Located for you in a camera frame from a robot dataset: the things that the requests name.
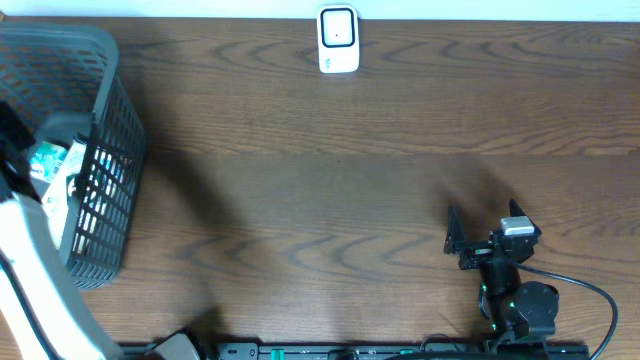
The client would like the dark grey plastic basket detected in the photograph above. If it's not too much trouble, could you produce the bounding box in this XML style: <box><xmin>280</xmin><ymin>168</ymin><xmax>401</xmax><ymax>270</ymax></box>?
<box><xmin>1</xmin><ymin>22</ymin><xmax>146</xmax><ymax>290</ymax></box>

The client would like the black cable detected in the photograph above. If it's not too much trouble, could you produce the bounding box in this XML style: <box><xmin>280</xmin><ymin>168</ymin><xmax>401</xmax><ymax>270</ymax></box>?
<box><xmin>509</xmin><ymin>259</ymin><xmax>620</xmax><ymax>360</ymax></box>

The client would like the white blue snack bag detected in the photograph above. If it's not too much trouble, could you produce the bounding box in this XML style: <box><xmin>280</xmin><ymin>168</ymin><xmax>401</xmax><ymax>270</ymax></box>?
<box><xmin>43</xmin><ymin>142</ymin><xmax>86</xmax><ymax>250</ymax></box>

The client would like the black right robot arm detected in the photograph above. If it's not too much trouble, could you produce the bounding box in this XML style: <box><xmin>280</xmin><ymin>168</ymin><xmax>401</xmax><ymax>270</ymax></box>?
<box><xmin>444</xmin><ymin>200</ymin><xmax>559</xmax><ymax>352</ymax></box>

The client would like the green tissue box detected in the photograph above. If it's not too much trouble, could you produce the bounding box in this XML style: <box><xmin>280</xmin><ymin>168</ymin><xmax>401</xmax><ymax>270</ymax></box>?
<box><xmin>30</xmin><ymin>141</ymin><xmax>68</xmax><ymax>183</ymax></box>

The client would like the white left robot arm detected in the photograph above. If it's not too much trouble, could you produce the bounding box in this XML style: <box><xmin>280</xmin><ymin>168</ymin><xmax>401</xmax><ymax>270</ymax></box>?
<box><xmin>1</xmin><ymin>103</ymin><xmax>206</xmax><ymax>360</ymax></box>

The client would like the black mounting rail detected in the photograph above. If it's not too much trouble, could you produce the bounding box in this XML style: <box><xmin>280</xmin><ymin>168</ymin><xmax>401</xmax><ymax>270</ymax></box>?
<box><xmin>119</xmin><ymin>341</ymin><xmax>591</xmax><ymax>360</ymax></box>

